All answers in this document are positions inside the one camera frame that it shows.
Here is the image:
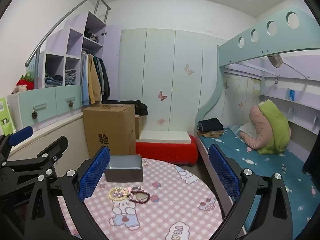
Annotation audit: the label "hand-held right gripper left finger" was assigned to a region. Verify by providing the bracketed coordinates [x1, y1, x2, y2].
[24, 145, 111, 240]

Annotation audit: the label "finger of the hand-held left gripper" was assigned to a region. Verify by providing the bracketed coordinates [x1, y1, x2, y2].
[0, 126, 34, 165]
[5, 135, 69, 180]

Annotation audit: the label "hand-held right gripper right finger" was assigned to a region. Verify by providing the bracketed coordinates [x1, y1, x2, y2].
[208, 144, 293, 240]

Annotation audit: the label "grey metal box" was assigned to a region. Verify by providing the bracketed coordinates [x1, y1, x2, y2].
[104, 155, 144, 182]

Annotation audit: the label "cream bead bracelet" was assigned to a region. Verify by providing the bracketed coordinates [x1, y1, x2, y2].
[108, 187, 130, 201]

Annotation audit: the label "dark red bead bracelet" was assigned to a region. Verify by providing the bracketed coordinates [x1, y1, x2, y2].
[129, 190, 151, 203]

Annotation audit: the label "beige curved cabinet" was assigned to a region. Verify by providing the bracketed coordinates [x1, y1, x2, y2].
[7, 115, 90, 160]

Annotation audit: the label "green printed box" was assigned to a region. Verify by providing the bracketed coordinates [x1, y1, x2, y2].
[0, 97, 16, 135]

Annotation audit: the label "blue printed bed sheet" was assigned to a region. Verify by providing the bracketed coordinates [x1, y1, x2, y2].
[200, 126, 320, 240]

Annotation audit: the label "folded tan scarf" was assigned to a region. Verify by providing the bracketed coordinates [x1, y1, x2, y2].
[197, 130, 224, 138]

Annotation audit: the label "teal drawer cabinet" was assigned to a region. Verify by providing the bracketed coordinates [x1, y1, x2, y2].
[7, 84, 84, 133]

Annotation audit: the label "white pillow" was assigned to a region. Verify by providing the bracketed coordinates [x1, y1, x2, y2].
[239, 122, 258, 140]

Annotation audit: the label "large cardboard box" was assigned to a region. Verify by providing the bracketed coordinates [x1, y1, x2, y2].
[82, 104, 137, 159]

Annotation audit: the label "folded dark navy clothes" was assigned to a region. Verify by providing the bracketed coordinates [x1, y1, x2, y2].
[197, 117, 224, 132]

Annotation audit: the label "red strawberry plush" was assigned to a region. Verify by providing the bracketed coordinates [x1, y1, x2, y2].
[16, 71, 35, 90]

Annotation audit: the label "pink checked cartoon tablecloth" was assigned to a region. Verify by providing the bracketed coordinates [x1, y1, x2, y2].
[57, 157, 235, 240]

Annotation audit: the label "folded blue jeans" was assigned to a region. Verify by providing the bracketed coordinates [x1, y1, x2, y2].
[65, 69, 80, 85]
[45, 74, 63, 88]

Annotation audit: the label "red covered stool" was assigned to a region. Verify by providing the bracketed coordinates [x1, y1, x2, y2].
[136, 135, 199, 166]

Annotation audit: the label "small cardboard box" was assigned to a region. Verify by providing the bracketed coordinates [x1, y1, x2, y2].
[135, 115, 145, 140]

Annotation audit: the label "pink and green quilt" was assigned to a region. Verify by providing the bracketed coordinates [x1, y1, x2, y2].
[240, 100, 292, 155]

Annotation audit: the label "light blue hanging shirt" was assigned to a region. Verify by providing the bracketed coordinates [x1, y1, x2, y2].
[80, 54, 90, 107]

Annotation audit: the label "white board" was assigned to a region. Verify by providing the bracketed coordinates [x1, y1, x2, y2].
[139, 130, 192, 145]

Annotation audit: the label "yellow hanging jacket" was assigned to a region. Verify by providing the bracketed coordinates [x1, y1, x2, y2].
[87, 55, 103, 105]

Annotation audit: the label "black clothes pile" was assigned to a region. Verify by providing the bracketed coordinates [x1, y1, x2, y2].
[110, 100, 149, 117]

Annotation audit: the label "black hanging jacket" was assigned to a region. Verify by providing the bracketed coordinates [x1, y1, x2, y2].
[99, 58, 111, 102]

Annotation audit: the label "grey hanging garment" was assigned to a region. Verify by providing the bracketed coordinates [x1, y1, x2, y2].
[96, 57, 103, 95]

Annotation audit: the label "dark cloth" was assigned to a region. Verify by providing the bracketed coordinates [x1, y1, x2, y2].
[302, 125, 320, 175]

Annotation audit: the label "purple stepped shelf cabinet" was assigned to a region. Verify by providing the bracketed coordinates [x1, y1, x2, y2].
[37, 11, 122, 105]

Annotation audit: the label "grey metal handrail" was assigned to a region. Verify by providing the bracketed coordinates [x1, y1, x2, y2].
[25, 0, 112, 88]

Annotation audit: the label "white panel wardrobe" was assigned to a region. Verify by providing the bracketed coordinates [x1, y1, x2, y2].
[117, 28, 227, 133]

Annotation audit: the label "grey hanging cloth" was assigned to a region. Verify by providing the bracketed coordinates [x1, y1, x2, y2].
[266, 53, 284, 68]

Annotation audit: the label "teal bunk bed frame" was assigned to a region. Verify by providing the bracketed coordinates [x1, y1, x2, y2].
[195, 5, 320, 240]

